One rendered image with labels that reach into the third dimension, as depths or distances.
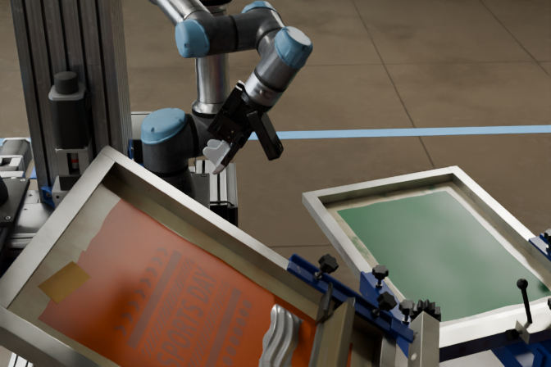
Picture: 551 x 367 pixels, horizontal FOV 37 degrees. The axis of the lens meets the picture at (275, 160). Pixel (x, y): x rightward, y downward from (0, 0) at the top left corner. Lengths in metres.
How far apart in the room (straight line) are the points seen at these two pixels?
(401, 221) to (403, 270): 0.27
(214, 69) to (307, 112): 3.55
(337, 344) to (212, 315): 0.25
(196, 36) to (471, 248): 1.30
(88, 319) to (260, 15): 0.67
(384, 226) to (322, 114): 2.98
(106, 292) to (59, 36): 0.84
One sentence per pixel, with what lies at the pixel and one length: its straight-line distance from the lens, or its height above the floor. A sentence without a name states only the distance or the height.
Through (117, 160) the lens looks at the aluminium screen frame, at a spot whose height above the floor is 1.54.
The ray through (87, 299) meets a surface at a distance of 1.56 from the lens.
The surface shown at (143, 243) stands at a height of 1.43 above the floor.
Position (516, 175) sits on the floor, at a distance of 5.06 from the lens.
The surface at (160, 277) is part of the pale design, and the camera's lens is 1.69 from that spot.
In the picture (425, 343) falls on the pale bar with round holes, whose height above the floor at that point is 1.16.
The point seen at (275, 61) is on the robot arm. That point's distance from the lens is 1.60.
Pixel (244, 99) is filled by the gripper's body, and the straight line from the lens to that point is 1.65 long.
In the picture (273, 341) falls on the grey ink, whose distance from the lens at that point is 1.74.
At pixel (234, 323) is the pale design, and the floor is 1.31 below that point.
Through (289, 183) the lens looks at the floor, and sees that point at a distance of 4.75.
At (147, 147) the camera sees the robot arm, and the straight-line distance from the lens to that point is 2.12.
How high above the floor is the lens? 2.40
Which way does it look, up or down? 29 degrees down
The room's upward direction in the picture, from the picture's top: 1 degrees clockwise
